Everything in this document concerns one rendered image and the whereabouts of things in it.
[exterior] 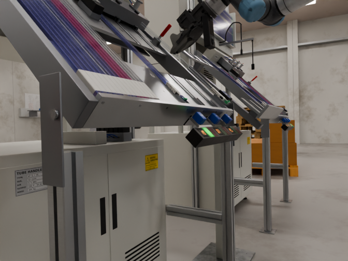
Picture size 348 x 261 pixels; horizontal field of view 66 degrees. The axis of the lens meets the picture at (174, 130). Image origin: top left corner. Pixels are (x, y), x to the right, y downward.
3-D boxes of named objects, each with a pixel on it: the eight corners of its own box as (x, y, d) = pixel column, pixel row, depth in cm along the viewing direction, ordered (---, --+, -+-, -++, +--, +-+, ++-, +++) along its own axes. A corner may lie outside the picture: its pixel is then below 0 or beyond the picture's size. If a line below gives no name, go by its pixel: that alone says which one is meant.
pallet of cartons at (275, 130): (298, 178, 321) (297, 119, 319) (218, 174, 362) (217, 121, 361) (298, 163, 436) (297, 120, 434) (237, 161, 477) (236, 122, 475)
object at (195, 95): (223, 117, 102) (228, 111, 101) (85, 112, 46) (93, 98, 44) (190, 86, 109) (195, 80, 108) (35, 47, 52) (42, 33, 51)
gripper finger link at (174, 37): (164, 44, 105) (181, 27, 101) (172, 55, 103) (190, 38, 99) (160, 42, 102) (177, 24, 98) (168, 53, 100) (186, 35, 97)
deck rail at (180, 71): (222, 124, 104) (233, 113, 102) (220, 125, 103) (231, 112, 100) (120, 24, 130) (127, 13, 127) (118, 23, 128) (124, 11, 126)
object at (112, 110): (220, 125, 103) (233, 111, 100) (82, 129, 46) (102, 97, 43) (218, 122, 103) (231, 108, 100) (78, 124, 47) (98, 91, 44)
